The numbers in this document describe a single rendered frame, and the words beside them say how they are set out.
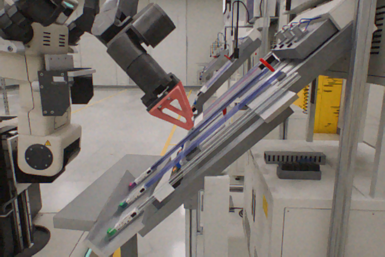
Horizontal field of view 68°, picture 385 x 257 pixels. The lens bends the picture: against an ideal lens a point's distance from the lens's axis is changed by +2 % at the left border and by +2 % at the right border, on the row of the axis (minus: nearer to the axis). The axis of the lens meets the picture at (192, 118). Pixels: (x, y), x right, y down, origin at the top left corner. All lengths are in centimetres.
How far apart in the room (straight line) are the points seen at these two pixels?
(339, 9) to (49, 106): 100
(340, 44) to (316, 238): 66
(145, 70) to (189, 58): 923
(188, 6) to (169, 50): 152
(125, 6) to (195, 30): 915
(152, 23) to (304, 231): 89
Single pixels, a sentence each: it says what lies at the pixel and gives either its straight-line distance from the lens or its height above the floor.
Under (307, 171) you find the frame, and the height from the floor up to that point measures 65.
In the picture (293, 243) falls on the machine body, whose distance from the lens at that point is 117.
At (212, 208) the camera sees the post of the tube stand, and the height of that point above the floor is 73.
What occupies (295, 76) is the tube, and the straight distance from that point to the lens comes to 58.
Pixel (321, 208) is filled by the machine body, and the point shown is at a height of 58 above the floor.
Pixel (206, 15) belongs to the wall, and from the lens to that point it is 981.
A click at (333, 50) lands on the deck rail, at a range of 100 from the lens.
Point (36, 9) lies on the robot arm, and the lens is 98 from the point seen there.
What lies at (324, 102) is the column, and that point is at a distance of 444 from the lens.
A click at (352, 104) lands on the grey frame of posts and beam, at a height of 95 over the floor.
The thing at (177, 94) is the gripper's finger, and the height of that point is 103.
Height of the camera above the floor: 110
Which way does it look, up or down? 12 degrees down
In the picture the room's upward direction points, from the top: straight up
